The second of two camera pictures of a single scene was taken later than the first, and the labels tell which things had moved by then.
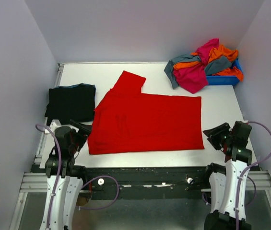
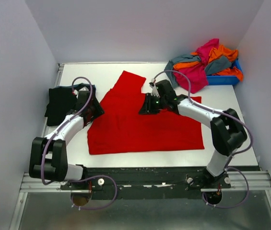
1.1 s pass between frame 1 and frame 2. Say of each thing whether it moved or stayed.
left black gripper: moved
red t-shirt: stayed
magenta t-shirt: stayed
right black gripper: moved
